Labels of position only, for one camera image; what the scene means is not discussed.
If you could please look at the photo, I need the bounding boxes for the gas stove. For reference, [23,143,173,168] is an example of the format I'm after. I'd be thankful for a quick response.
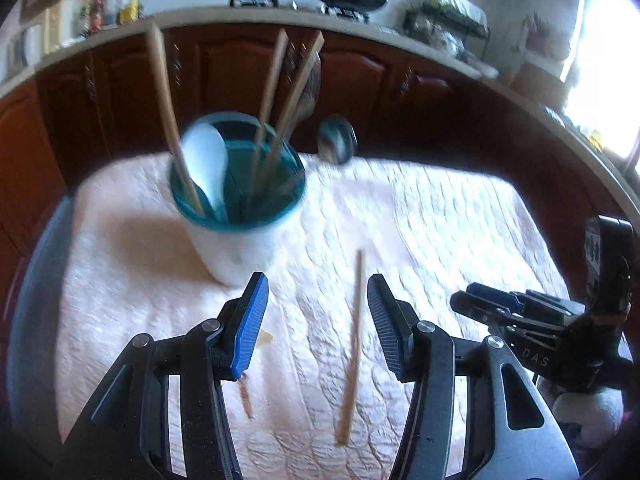
[227,0,372,24]

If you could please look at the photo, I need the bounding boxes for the light kitchen countertop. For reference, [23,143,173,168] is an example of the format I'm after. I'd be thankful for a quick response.
[0,2,640,173]

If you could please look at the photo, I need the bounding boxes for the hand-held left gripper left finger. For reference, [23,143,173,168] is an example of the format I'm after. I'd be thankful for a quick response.
[65,271,271,480]

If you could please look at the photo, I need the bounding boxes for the white spoon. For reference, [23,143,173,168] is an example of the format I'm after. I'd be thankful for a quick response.
[182,127,229,212]

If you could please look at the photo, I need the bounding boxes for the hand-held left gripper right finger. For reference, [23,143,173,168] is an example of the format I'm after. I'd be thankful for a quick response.
[366,273,582,480]

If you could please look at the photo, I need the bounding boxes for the dish rack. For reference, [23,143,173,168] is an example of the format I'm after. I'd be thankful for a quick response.
[403,0,492,57]

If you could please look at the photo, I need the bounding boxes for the dark wooden kitchen cabinets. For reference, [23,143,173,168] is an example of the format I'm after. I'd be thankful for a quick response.
[0,21,640,321]

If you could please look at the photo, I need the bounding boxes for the metal spoon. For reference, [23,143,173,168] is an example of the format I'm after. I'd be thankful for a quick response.
[317,115,357,165]

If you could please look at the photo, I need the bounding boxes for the white floral cup teal rim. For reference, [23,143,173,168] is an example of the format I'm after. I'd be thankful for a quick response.
[169,112,309,289]

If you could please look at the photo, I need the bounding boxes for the pink quilted table cloth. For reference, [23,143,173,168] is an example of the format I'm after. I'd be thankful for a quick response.
[52,152,577,480]

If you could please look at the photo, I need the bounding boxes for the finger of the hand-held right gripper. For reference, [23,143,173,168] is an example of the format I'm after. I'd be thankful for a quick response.
[449,292,568,347]
[465,282,587,322]

